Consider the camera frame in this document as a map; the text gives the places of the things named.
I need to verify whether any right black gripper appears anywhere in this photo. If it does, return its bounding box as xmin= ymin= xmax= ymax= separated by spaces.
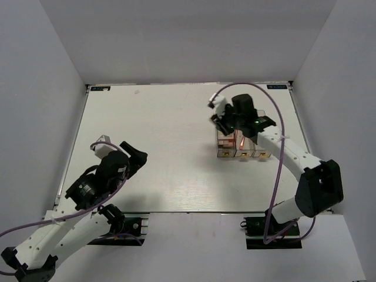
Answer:
xmin=211 ymin=104 xmax=243 ymax=137

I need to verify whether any pink blush palette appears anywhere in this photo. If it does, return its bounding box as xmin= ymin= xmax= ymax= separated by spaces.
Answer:
xmin=217 ymin=139 xmax=235 ymax=147

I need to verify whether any round pink makeup brush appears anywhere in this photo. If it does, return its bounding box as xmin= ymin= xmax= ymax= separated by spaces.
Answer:
xmin=239 ymin=136 xmax=245 ymax=150

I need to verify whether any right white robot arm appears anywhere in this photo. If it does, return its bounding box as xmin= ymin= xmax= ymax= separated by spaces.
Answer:
xmin=209 ymin=94 xmax=344 ymax=234

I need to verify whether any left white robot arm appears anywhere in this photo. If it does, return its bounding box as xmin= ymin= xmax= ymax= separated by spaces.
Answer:
xmin=1 ymin=140 xmax=148 ymax=281

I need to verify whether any left clear organizer bin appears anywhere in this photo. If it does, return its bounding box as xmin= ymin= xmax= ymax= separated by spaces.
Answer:
xmin=216 ymin=129 xmax=236 ymax=158

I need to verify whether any clear organizer bin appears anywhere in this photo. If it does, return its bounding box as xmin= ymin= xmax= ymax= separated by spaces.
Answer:
xmin=216 ymin=129 xmax=236 ymax=158
xmin=234 ymin=130 xmax=255 ymax=157
xmin=250 ymin=110 xmax=276 ymax=158

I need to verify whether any middle clear organizer bin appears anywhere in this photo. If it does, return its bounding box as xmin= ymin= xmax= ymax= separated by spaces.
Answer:
xmin=234 ymin=130 xmax=255 ymax=157

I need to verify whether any right clear organizer bin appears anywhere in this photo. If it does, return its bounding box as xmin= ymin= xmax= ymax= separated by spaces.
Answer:
xmin=250 ymin=110 xmax=276 ymax=158

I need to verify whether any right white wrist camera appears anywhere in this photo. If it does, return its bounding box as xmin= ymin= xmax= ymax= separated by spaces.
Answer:
xmin=207 ymin=93 xmax=228 ymax=117

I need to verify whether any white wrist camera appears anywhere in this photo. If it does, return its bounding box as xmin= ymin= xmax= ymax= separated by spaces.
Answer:
xmin=207 ymin=93 xmax=228 ymax=117
xmin=90 ymin=135 xmax=114 ymax=159

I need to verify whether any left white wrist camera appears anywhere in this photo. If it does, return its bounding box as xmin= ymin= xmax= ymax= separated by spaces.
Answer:
xmin=90 ymin=135 xmax=114 ymax=159

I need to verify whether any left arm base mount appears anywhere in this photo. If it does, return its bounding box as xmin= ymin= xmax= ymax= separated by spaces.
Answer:
xmin=88 ymin=204 xmax=150 ymax=246

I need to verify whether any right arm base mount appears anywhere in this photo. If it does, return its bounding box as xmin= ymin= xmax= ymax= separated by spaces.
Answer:
xmin=239 ymin=216 xmax=303 ymax=250

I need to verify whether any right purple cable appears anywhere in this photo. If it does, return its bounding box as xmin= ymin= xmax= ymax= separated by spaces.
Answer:
xmin=210 ymin=83 xmax=317 ymax=244

